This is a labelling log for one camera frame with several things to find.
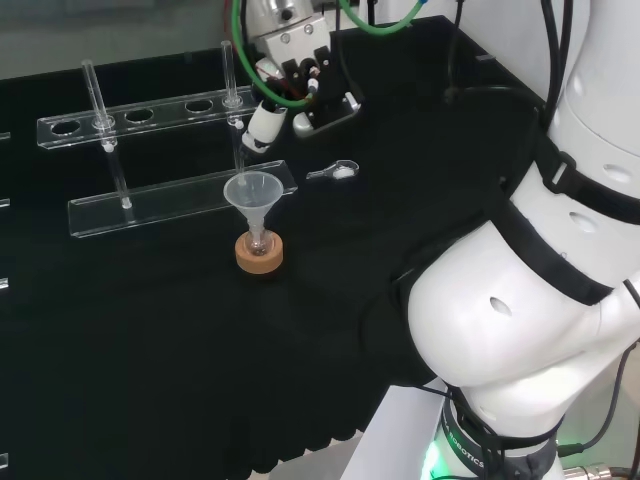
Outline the green cable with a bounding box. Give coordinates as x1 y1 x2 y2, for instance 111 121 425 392
232 0 312 109
338 0 427 37

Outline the clear acrylic funnel stand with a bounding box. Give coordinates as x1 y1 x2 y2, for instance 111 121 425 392
37 42 300 240

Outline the clear plastic funnel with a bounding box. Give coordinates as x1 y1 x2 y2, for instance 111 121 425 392
223 171 272 241

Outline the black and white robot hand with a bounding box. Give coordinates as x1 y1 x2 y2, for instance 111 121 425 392
241 14 363 155

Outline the small round-bottom glass flask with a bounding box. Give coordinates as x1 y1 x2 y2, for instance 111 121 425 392
247 225 274 259

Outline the black bench cloth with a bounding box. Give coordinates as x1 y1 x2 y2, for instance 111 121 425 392
0 14 551 476

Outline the clear glass weighing funnel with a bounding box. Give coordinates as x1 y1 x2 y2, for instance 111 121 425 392
305 158 361 182

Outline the cork ring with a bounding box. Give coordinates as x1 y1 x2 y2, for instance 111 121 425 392
234 232 285 277

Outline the black cable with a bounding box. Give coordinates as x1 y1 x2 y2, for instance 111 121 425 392
539 0 574 114
557 339 640 457
443 0 549 109

